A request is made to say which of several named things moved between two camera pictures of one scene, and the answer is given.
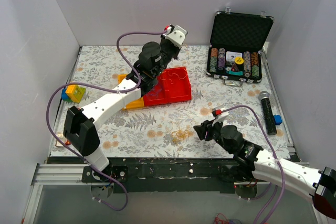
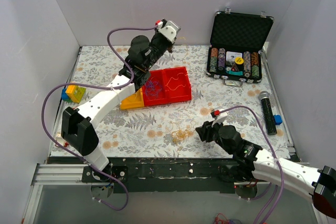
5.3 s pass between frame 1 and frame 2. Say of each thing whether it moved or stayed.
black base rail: stayed
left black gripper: moved
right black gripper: stayed
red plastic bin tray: stayed
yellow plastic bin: stayed
